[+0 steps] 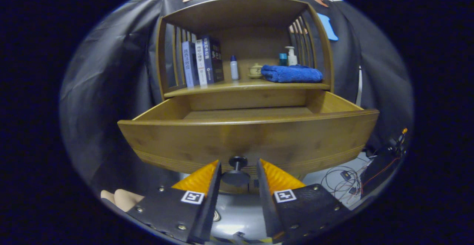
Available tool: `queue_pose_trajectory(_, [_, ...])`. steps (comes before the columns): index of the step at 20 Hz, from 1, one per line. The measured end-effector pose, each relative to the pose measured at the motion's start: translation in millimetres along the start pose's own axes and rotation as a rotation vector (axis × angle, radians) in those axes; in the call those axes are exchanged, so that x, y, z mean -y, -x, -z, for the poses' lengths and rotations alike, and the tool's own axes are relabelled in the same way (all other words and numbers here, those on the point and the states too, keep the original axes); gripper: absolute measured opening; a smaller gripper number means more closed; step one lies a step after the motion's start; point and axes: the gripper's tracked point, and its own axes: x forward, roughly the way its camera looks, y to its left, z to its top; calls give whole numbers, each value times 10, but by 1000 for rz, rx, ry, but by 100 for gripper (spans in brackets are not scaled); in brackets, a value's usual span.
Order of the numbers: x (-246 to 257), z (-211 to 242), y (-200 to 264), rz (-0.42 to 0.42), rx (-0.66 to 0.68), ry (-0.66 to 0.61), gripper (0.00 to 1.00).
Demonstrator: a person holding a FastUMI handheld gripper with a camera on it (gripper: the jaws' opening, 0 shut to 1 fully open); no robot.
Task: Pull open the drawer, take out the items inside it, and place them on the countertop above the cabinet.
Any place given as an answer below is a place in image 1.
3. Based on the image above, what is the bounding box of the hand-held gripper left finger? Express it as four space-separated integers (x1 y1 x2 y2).
126 160 222 244

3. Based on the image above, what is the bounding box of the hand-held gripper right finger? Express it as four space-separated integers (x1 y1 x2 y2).
257 159 350 244

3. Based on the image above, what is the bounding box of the black round drawer knob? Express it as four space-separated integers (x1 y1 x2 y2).
222 156 251 187

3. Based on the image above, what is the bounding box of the wooden drawer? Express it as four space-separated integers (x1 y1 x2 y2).
117 89 380 177

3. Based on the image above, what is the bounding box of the wooden countertop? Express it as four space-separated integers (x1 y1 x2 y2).
164 73 331 98

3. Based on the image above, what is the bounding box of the wooden cabinet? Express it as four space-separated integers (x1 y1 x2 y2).
155 0 335 101

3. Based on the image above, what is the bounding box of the black device with orange tip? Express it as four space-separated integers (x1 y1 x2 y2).
361 128 408 197

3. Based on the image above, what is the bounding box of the blue folded towel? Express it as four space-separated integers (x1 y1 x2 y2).
261 65 323 83

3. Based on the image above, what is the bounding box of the beige lidded teacup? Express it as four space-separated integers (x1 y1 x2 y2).
248 63 264 79

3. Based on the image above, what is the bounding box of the light blue book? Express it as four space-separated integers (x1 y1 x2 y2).
181 41 199 88

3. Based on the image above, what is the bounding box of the white book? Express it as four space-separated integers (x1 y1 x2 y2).
195 39 208 86

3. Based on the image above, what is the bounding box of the dark navy book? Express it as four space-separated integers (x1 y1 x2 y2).
202 36 225 84

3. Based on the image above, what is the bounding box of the white pump bottle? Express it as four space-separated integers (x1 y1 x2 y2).
285 46 298 66

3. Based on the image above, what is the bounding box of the tangle of thin cables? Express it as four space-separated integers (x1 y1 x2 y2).
320 158 374 203

